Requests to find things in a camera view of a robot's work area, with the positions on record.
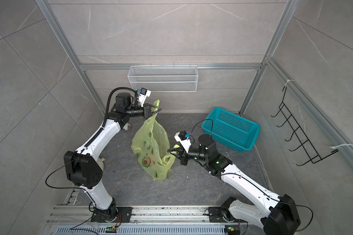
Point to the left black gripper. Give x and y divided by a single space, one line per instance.
146 112

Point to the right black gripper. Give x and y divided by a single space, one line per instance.
183 156

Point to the yellow-green plastic bag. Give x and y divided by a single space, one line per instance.
150 145

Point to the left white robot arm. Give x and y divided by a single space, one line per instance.
82 165

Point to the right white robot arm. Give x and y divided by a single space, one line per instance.
276 215

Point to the teal plastic basket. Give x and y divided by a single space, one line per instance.
232 130

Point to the white plush dog toy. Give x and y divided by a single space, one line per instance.
100 162

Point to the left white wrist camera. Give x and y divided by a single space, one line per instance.
142 94

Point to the white wire mesh basket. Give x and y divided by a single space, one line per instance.
164 78

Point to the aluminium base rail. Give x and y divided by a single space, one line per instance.
154 220

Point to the black wire hook rack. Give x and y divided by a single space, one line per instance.
299 134

